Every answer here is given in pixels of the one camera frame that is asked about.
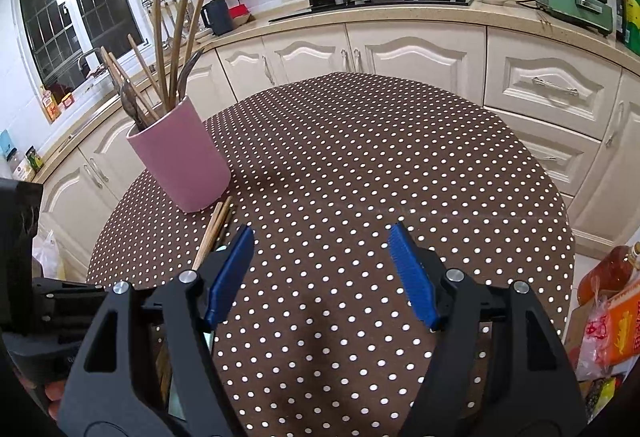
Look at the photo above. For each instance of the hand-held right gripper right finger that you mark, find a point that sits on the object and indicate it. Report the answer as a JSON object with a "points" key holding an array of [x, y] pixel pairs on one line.
{"points": [[412, 277]]}

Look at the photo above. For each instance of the blue packet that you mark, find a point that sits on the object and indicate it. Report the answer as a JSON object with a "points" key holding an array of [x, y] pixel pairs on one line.
{"points": [[6, 144]]}

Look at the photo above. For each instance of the red yellow packet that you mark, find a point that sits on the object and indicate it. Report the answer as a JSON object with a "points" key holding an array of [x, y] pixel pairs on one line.
{"points": [[52, 104]]}

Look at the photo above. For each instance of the metal faucet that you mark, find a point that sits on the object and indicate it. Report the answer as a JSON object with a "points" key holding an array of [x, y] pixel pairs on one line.
{"points": [[90, 62]]}

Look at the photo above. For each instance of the window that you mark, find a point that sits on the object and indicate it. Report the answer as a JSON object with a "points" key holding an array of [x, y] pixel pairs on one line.
{"points": [[75, 2]]}

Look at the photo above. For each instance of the green packet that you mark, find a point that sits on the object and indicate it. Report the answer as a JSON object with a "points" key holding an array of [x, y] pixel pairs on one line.
{"points": [[34, 158]]}

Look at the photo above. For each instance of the cooking oil bottle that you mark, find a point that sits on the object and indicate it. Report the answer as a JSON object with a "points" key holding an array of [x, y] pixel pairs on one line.
{"points": [[610, 272]]}

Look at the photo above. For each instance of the brown polka dot tablecloth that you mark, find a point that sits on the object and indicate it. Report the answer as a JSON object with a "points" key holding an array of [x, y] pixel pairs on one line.
{"points": [[350, 167]]}

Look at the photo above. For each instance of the cream kitchen cabinets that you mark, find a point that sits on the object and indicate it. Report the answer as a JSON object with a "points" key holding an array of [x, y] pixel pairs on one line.
{"points": [[415, 52]]}

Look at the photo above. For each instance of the light wooden chopstick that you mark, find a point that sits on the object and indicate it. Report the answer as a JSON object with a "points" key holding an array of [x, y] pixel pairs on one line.
{"points": [[226, 217], [209, 232]]}

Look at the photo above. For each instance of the person's left hand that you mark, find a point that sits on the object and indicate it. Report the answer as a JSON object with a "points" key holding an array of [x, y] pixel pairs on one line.
{"points": [[54, 399]]}

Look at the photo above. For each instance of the beige countertop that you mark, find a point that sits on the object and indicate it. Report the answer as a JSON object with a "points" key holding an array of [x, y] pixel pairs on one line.
{"points": [[400, 12]]}

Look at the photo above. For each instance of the dark green bottle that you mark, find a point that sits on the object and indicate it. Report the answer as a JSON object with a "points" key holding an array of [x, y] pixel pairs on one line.
{"points": [[627, 12]]}

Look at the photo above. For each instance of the pink cup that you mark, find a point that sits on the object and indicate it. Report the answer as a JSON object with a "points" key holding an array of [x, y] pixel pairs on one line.
{"points": [[185, 157]]}

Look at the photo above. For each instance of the red container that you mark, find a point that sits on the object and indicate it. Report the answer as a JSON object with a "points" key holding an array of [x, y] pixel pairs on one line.
{"points": [[241, 13]]}

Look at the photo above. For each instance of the red white plastic bag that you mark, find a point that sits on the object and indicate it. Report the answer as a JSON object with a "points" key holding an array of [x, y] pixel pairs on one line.
{"points": [[597, 337]]}

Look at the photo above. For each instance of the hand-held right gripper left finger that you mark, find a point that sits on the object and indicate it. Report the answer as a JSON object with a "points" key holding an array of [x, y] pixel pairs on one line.
{"points": [[230, 277]]}

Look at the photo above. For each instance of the metal spoon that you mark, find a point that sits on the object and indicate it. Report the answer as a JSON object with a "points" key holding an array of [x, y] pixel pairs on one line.
{"points": [[131, 104]]}

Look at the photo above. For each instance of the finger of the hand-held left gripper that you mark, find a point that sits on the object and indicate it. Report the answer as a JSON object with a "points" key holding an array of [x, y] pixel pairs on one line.
{"points": [[45, 359], [65, 302]]}

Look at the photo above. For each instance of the pile of wooden chopsticks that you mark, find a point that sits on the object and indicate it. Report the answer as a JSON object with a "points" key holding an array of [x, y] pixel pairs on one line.
{"points": [[162, 42]]}

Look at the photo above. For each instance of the dark blue kettle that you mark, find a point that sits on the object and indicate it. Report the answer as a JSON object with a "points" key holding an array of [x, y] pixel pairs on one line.
{"points": [[217, 17]]}

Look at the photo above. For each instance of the orange packet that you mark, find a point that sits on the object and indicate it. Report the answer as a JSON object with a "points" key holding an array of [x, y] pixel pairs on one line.
{"points": [[627, 322]]}

